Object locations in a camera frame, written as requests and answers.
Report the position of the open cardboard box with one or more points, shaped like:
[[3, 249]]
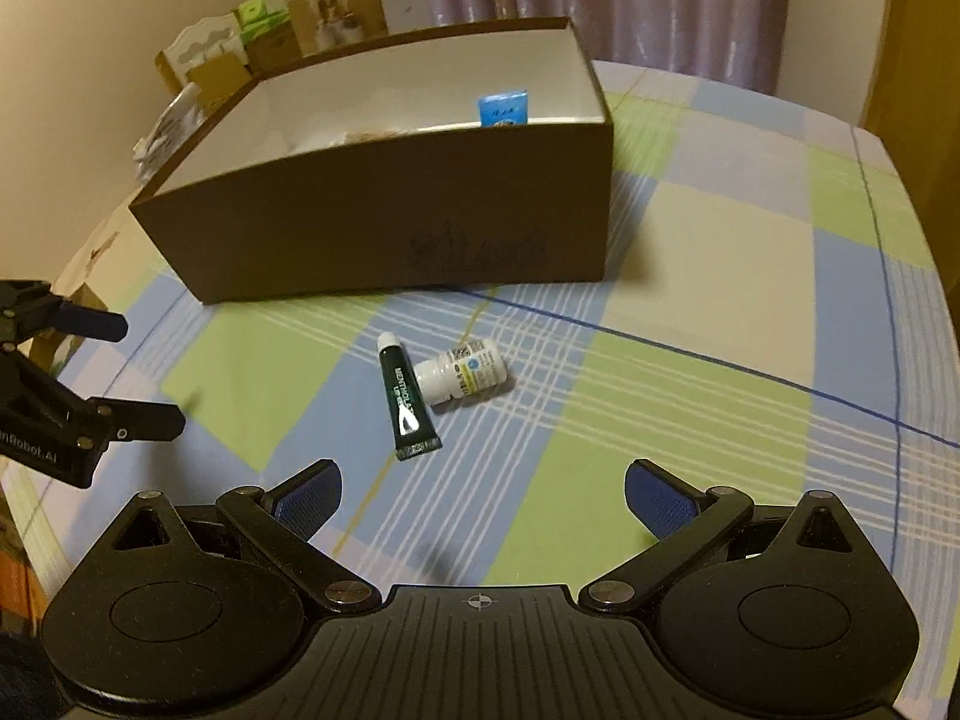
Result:
[[67, 345]]

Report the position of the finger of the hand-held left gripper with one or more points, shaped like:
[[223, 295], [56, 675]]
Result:
[[90, 324], [150, 420]]

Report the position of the wooden door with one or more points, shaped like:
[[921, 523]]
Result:
[[915, 52]]

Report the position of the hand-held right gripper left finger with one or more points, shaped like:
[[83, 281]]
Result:
[[307, 499]]

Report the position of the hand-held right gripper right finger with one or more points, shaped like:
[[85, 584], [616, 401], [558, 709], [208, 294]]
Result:
[[664, 502]]

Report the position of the green tissue packs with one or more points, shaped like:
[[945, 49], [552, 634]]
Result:
[[262, 15]]

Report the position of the crumpled plastic bag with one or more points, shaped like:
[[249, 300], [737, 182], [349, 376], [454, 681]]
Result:
[[169, 127]]

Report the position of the cotton swab bag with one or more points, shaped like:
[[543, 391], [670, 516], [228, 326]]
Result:
[[371, 136]]

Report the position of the blue and white tube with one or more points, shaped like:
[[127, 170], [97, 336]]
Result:
[[502, 111]]

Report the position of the white product box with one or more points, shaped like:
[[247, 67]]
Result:
[[337, 15]]

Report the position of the gold cardboard box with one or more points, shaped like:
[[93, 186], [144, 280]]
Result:
[[217, 79]]

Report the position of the pink curtain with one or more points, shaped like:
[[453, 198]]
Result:
[[600, 0]]

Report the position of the small dark green tube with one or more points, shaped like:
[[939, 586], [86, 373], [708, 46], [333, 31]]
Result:
[[405, 405]]

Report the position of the small white bottle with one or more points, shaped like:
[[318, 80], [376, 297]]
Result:
[[465, 375]]

